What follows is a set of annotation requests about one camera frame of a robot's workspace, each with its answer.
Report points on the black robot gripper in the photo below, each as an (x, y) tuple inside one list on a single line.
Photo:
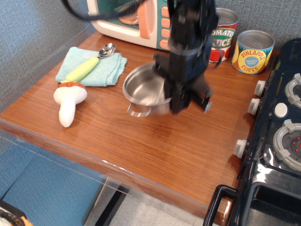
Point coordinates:
[(184, 79)]

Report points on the stainless steel pan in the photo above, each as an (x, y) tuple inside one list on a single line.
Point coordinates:
[(144, 88)]

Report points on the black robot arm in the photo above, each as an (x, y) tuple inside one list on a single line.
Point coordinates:
[(192, 22)]

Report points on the light blue folded cloth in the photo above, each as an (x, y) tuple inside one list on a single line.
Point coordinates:
[(105, 73)]

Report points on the teal toy microwave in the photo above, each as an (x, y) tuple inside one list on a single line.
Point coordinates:
[(149, 26)]

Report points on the tomato sauce can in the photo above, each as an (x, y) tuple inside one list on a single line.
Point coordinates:
[(223, 35)]

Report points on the pineapple slices can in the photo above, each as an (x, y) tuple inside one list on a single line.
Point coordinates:
[(252, 51)]

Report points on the plush white mushroom toy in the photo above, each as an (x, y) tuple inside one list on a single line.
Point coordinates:
[(68, 95)]

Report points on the black toy stove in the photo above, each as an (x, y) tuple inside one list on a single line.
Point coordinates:
[(269, 179)]

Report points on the orange object in corner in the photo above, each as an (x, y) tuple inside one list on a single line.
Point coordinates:
[(21, 222)]

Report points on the spoon with green handle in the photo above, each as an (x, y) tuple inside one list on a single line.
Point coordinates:
[(85, 68)]

